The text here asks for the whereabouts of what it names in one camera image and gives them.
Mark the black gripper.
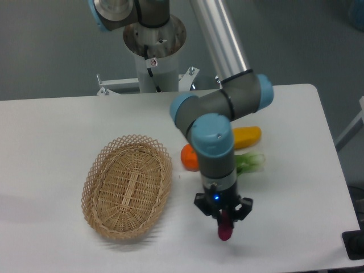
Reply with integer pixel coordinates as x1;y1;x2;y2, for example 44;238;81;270
194;183;253;225

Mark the purple sweet potato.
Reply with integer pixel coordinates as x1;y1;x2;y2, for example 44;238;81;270
218;210;233;241

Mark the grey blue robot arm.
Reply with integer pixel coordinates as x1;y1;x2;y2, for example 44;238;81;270
88;1;274;226

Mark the green bok choy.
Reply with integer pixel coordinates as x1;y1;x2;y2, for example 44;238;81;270
234;152;266;176

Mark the orange tangerine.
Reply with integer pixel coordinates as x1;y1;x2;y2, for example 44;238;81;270
180;144;199;171

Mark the yellow mango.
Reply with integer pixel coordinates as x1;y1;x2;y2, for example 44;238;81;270
233;126;262;150

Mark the woven wicker basket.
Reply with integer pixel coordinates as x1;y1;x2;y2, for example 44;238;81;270
81;135;172;240

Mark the black box at table edge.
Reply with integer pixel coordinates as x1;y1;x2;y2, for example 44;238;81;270
342;230;363;260

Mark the white furniture leg right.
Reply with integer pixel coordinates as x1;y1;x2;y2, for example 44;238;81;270
334;97;363;152

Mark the blue object top right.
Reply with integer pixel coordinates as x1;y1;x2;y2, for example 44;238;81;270
348;0;364;31

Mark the white metal base frame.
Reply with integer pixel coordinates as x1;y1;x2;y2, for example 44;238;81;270
96;66;222;96

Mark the black cable on pedestal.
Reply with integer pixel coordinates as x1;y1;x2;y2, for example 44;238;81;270
143;44;162;93

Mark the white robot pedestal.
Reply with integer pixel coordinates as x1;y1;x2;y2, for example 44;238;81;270
123;15;187;92

